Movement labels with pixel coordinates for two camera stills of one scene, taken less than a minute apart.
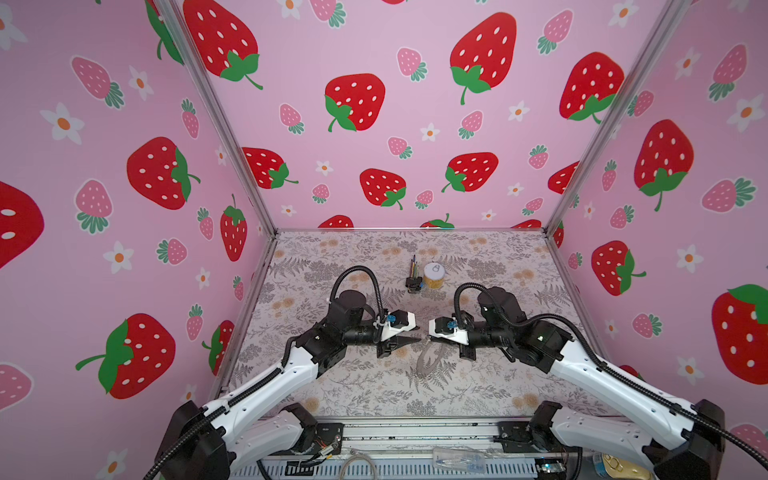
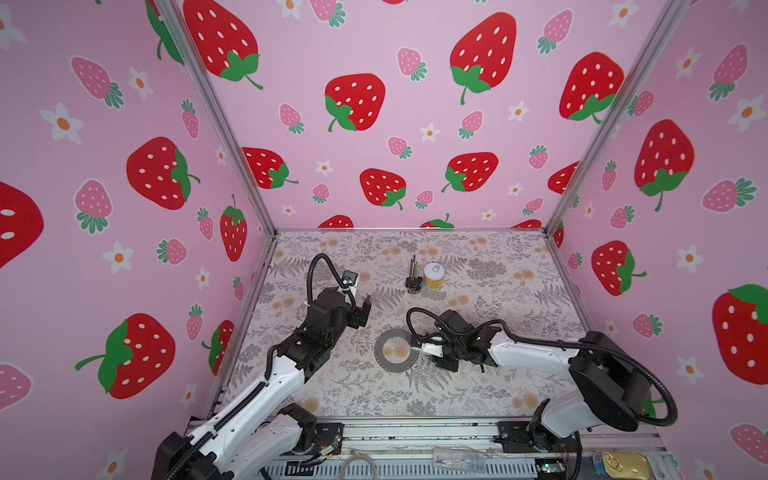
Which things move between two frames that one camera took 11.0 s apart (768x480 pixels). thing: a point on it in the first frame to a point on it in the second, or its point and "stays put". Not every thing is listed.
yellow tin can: [434, 273] stays put
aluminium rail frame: [468, 449] stays put
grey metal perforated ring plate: [425, 370] to [379, 351]
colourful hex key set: [414, 281] stays put
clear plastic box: [458, 459] stays put
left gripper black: [384, 348] to [358, 315]
